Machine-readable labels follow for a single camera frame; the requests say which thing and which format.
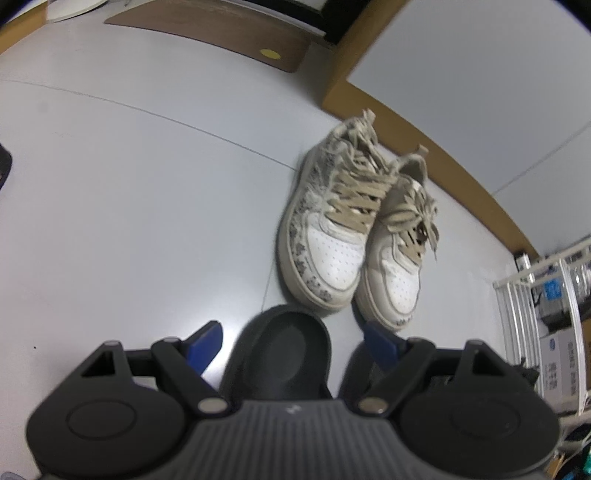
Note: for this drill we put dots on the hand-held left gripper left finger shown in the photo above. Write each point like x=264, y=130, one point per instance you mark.
x=205, y=346

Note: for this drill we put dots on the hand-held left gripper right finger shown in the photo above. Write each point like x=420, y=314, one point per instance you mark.
x=383, y=344

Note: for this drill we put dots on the beige printed lace-up sneaker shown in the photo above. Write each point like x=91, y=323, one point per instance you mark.
x=332, y=258
x=397, y=272

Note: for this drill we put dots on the black lace-up sneaker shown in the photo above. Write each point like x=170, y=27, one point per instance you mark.
x=526, y=371

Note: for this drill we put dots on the white shoe rack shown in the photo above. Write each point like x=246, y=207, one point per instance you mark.
x=571, y=318

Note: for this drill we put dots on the clear bottle with blue label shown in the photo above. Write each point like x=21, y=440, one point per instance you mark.
x=551, y=293

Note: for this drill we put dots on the white box with blue label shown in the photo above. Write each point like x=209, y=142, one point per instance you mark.
x=561, y=369

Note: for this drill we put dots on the brown wooden board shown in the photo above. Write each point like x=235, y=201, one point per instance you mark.
x=207, y=32

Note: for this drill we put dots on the black framed glass door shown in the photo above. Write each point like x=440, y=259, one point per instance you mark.
x=355, y=18

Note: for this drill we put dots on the white round base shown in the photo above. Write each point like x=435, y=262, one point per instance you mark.
x=74, y=9

